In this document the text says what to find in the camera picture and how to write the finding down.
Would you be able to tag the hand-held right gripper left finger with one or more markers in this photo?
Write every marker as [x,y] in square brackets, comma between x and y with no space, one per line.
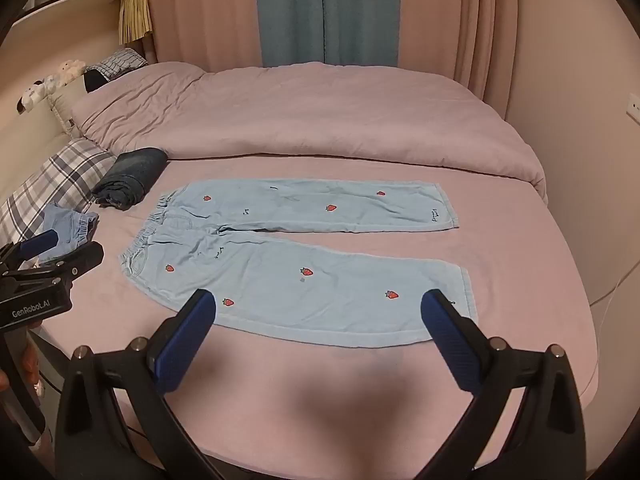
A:
[185,345]

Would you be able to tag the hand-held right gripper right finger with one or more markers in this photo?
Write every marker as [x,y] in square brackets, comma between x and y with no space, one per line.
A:
[450,340]

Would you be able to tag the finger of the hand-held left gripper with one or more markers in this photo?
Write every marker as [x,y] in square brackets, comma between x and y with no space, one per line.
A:
[82,257]
[37,241]

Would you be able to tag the light blue strawberry pants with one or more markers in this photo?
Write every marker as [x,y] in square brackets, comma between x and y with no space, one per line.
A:
[280,290]

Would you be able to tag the dark blue folded pants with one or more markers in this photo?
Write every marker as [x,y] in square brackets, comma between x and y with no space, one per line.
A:
[130,175]

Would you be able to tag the light blue folded jeans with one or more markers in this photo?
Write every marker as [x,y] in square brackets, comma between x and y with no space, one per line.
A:
[70,225]

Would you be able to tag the large plaid pillow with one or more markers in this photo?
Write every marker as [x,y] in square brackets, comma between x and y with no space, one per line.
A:
[65,175]

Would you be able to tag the pink bed sheet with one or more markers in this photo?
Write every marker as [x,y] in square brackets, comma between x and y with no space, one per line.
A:
[500,240]

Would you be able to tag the white and black plush dog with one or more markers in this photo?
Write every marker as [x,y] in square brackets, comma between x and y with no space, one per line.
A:
[35,92]

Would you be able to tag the dark pillow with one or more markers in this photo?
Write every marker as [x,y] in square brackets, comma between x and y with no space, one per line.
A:
[94,79]

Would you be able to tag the white plush toy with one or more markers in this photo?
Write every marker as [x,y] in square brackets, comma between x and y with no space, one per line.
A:
[70,70]

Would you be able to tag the small plaid pillow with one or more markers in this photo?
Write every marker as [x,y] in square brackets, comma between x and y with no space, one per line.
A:
[120,62]

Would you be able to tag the white shelf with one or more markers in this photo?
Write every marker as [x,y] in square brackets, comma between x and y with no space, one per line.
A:
[65,15]

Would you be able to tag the pink duvet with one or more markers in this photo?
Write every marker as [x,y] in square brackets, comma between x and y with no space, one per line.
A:
[300,110]

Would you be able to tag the pink curtain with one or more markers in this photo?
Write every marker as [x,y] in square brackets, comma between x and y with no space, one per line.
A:
[450,20]
[205,10]

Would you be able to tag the teal curtain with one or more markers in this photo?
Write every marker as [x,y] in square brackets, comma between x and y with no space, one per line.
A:
[360,10]
[287,10]

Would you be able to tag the white wall socket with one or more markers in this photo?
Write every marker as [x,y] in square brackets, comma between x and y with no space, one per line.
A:
[634,108]

